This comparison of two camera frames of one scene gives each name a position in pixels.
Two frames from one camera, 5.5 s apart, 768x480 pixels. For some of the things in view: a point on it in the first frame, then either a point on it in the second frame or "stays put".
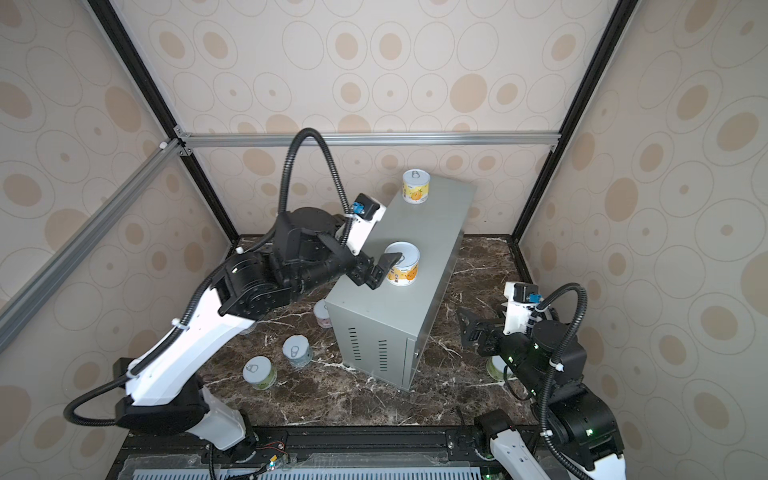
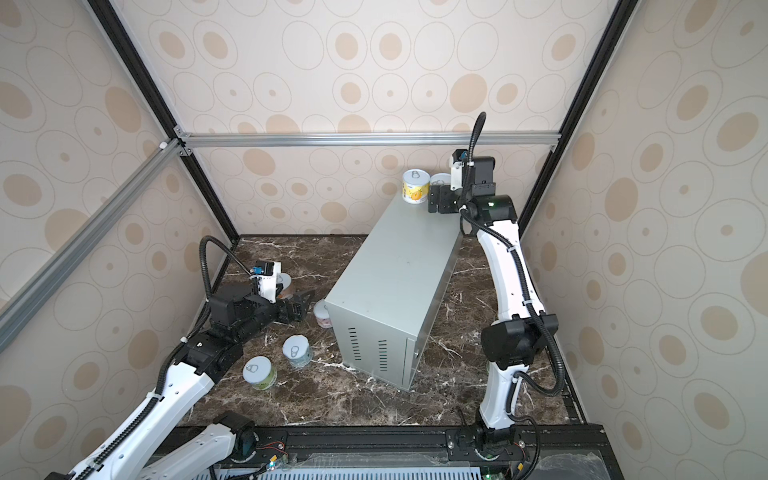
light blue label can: [296, 348] stays put
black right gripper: [494, 332] to [445, 201]
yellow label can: [416, 186] stays put
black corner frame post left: [115, 26] stays put
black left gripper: [362, 269] to [300, 310]
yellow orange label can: [405, 271] to [440, 179]
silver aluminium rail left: [63, 261] stays put
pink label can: [322, 315] stays put
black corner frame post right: [621, 19] stays put
